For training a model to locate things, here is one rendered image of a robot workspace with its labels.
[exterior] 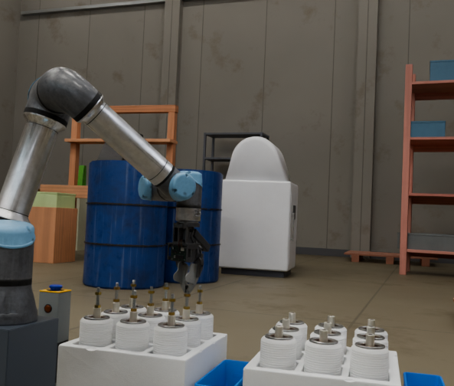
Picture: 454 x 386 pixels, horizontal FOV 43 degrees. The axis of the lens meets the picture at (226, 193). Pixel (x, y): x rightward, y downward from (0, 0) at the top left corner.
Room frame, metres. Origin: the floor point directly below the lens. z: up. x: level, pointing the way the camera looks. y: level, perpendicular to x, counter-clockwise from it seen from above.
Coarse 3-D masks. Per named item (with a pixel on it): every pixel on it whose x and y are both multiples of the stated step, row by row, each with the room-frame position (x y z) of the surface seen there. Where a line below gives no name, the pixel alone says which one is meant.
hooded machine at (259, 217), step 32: (256, 160) 5.72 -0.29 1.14; (224, 192) 5.75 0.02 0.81; (256, 192) 5.67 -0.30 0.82; (288, 192) 5.60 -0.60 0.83; (224, 224) 5.75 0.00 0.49; (256, 224) 5.67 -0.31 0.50; (288, 224) 5.60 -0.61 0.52; (224, 256) 5.74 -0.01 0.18; (256, 256) 5.67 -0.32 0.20; (288, 256) 5.60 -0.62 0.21
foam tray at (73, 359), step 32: (64, 352) 1.66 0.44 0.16; (96, 352) 1.63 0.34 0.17; (128, 352) 1.61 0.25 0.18; (192, 352) 1.64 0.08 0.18; (224, 352) 1.90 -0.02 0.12; (64, 384) 1.66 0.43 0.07; (96, 384) 1.63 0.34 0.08; (128, 384) 1.60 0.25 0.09; (160, 384) 1.57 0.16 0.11; (192, 384) 1.61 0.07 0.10
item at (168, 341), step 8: (160, 328) 1.62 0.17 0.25; (168, 328) 1.61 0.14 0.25; (184, 328) 1.63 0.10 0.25; (160, 336) 1.61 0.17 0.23; (168, 336) 1.60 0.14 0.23; (176, 336) 1.60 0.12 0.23; (184, 336) 1.62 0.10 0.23; (160, 344) 1.61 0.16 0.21; (168, 344) 1.60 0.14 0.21; (176, 344) 1.61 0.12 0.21; (184, 344) 1.62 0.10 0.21; (160, 352) 1.61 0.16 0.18; (168, 352) 1.60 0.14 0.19; (176, 352) 1.61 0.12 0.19; (184, 352) 1.63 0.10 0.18
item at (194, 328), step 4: (176, 320) 1.73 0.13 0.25; (200, 320) 1.76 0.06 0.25; (188, 324) 1.72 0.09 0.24; (192, 324) 1.72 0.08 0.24; (196, 324) 1.73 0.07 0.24; (200, 324) 1.74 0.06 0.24; (188, 328) 1.72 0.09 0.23; (192, 328) 1.72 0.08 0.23; (196, 328) 1.73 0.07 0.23; (200, 328) 1.75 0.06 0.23; (188, 332) 1.72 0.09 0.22; (192, 332) 1.72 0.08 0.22; (196, 332) 1.73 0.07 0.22; (200, 332) 1.75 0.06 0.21; (188, 336) 1.72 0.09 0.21; (192, 336) 1.72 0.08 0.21; (196, 336) 1.73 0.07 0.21; (200, 336) 1.75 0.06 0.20; (188, 340) 1.72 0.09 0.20; (192, 340) 1.72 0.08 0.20; (196, 340) 1.73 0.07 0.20; (200, 340) 1.75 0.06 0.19; (188, 344) 1.72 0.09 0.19; (192, 344) 1.72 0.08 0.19; (196, 344) 1.73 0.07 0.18; (200, 344) 1.75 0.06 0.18
